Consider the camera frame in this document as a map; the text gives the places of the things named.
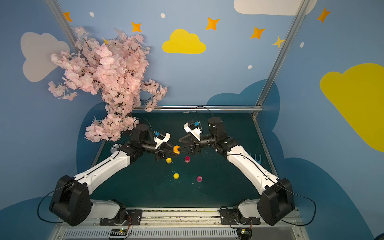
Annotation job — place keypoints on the electronics board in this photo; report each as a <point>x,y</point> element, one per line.
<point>118,234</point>
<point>243,234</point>

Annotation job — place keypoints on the left aluminium frame post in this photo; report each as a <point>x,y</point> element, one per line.
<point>59,16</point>

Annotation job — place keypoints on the aluminium frame post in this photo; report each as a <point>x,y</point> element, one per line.
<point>59,16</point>
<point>284,49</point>

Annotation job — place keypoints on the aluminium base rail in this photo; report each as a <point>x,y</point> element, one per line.
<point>184,224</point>

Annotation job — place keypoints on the pink cherry blossom tree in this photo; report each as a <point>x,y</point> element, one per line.
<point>114,70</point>

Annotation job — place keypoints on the right aluminium frame post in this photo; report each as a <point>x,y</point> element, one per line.
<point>284,49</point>

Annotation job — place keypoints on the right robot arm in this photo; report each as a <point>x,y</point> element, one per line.
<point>276,195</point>

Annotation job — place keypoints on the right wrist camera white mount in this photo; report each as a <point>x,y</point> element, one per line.
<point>194,128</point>

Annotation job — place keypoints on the blue garden fork wooden handle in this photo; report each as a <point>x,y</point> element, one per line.
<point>258,158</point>

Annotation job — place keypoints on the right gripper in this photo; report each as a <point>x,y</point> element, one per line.
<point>194,145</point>

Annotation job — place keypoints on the left electronics board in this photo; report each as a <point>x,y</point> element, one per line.
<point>118,234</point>

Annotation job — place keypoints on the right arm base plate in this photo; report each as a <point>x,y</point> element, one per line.
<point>234,217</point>

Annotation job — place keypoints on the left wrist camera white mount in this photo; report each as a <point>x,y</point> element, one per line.
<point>161,138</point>

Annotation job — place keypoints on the right electronics board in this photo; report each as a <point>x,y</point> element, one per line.
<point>243,234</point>

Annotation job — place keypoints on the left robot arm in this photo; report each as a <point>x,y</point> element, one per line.
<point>71,200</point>

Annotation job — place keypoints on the silver metal can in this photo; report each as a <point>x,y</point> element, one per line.
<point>115,148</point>

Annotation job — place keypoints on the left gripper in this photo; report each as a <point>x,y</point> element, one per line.
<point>162,150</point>

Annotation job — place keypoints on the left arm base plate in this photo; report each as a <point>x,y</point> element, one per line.
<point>132,217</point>

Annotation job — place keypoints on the horizontal aluminium frame bar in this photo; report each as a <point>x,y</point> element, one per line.
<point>209,108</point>

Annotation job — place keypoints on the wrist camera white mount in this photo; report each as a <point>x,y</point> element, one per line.
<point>161,138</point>
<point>194,128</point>

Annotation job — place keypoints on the orange paint jar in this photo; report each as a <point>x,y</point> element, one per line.
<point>176,150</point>

